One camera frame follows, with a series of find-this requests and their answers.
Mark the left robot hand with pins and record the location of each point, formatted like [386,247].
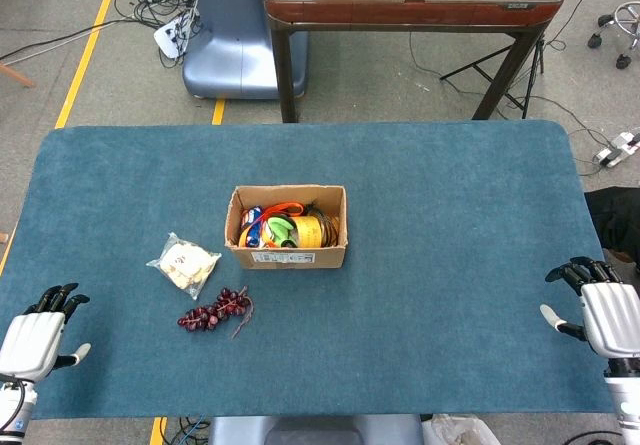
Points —
[31,337]

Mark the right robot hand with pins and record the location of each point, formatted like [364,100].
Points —
[611,320]

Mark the dark red grape bunch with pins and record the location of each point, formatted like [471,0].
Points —
[215,310]

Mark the blue snack packet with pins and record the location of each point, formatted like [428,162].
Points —
[252,225]

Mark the grey robot torso base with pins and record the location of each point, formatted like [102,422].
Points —
[315,430]

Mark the white power strip with plugs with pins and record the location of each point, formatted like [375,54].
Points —
[172,37]

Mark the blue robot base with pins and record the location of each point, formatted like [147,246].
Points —
[240,35]

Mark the green plastic item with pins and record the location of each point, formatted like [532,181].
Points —
[280,229]

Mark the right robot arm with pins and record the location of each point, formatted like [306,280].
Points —
[625,400]

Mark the rolling stool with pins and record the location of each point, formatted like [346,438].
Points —
[617,30]

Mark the white plastic bag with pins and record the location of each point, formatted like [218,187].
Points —
[457,430]

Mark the brown cardboard box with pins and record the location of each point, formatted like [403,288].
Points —
[287,225]

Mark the yellow cylindrical can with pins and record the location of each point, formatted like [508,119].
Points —
[312,232]

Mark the black bag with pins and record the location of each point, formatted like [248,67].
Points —
[615,225]

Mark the black tripod stand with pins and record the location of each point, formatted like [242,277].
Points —
[520,65]

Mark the clear bag of white snacks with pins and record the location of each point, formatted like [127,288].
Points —
[184,265]

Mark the brown mahjong table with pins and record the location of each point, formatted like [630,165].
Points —
[410,5]

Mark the blue table mat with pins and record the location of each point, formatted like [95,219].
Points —
[320,275]

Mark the wooden leg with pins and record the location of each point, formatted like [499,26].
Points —
[15,76]

